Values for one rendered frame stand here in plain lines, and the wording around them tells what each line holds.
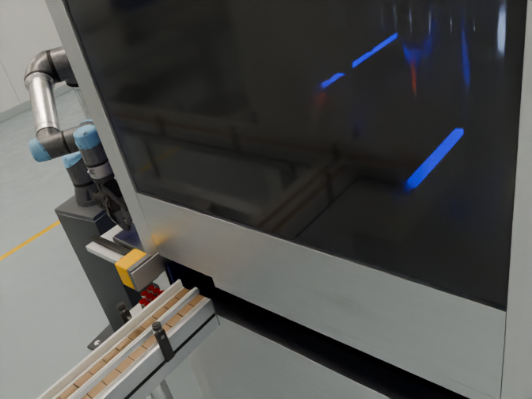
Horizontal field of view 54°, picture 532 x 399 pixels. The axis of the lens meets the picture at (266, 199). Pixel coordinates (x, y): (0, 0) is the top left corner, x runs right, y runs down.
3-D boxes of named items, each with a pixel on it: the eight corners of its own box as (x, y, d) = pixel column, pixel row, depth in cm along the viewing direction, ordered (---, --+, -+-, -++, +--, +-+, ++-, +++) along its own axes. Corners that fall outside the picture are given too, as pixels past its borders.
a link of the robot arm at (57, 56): (98, 162, 221) (45, 44, 184) (132, 152, 224) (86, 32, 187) (100, 179, 213) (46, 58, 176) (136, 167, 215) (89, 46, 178)
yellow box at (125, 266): (160, 275, 136) (151, 254, 133) (139, 293, 132) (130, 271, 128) (142, 267, 141) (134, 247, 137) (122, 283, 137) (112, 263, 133)
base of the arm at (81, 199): (69, 204, 219) (60, 184, 214) (95, 185, 229) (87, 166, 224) (93, 209, 211) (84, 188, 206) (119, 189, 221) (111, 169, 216)
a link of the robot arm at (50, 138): (13, 51, 181) (25, 148, 153) (44, 43, 183) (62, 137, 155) (27, 77, 190) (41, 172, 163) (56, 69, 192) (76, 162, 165)
